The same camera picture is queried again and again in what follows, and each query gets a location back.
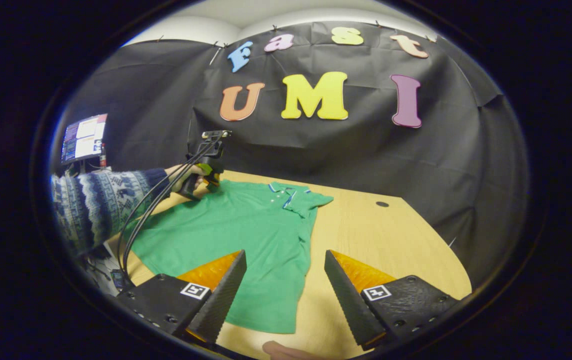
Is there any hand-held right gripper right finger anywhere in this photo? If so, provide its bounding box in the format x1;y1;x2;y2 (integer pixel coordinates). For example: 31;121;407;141
324;249;460;351

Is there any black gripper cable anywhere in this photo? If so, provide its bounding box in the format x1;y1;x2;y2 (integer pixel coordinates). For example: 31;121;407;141
116;135;219;291
122;137;223;288

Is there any black backdrop cloth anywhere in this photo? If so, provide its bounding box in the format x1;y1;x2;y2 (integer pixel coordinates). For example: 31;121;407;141
61;20;532;291

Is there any computer monitor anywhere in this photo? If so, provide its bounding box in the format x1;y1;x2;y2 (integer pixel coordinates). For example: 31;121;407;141
61;113;109;165

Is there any green T-shirt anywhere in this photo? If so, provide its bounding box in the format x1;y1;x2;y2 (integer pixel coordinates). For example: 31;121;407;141
130;179;335;335

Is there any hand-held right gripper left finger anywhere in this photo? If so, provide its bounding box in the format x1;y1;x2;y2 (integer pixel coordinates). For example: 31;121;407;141
115;249;248;345

